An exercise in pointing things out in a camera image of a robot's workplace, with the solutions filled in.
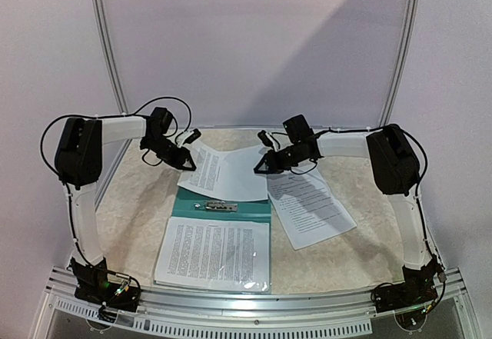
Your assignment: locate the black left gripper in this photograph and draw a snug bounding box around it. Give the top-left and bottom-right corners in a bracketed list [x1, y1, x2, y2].
[142, 135, 196, 171]

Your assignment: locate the printed text sheet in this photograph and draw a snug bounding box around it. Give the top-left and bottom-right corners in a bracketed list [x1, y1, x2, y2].
[178, 141, 268, 202]
[153, 217, 271, 294]

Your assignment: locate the green file folder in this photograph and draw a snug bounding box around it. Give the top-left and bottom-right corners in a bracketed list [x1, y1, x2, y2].
[152, 188, 274, 294]

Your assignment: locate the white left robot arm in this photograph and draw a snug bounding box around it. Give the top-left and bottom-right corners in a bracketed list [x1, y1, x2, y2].
[42, 107, 201, 270]

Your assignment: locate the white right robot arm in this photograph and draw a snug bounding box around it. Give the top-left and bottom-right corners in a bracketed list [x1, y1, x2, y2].
[254, 115, 444, 305]

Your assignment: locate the metal folder clip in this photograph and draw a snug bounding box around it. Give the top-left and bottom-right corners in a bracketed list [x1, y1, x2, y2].
[194, 200, 238, 212]

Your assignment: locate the white paper stack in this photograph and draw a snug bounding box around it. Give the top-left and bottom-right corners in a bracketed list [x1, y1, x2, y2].
[267, 169, 357, 251]

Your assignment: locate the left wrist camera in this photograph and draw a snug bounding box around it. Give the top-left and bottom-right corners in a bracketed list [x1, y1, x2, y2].
[175, 128, 201, 148]

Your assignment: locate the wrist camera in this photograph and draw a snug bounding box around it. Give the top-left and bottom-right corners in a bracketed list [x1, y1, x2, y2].
[256, 115, 314, 151]
[175, 128, 201, 148]

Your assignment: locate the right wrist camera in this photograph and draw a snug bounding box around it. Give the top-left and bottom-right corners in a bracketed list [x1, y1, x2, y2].
[256, 115, 314, 151]

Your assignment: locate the right aluminium corner post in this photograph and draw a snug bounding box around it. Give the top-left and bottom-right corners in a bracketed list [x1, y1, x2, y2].
[379, 0, 419, 125]

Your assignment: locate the aluminium corner post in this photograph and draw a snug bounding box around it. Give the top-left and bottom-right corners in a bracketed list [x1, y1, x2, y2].
[91, 0, 130, 113]
[379, 0, 419, 125]

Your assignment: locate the aluminium front rail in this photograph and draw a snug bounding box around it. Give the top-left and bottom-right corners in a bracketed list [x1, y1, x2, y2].
[34, 268, 480, 338]

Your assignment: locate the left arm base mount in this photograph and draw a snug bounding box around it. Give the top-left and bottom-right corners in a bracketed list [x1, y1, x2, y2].
[70, 258, 141, 322]

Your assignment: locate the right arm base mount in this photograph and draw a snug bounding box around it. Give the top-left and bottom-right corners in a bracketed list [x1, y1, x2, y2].
[371, 262, 447, 314]

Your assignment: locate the left aluminium corner post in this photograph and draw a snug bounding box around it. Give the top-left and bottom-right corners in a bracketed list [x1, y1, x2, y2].
[91, 0, 130, 113]

